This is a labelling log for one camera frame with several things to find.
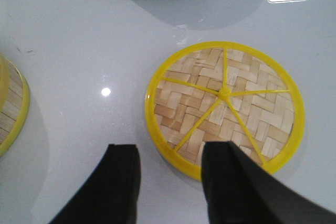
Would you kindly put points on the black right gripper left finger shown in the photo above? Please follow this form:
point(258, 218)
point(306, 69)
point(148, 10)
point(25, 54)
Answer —
point(110, 194)

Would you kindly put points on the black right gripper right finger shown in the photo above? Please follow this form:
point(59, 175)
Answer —
point(237, 190)

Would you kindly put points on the bamboo steamer lid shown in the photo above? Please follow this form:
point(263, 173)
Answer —
point(228, 92)

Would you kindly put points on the right bamboo steamer drawer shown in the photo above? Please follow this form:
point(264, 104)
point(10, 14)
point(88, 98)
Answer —
point(15, 102)

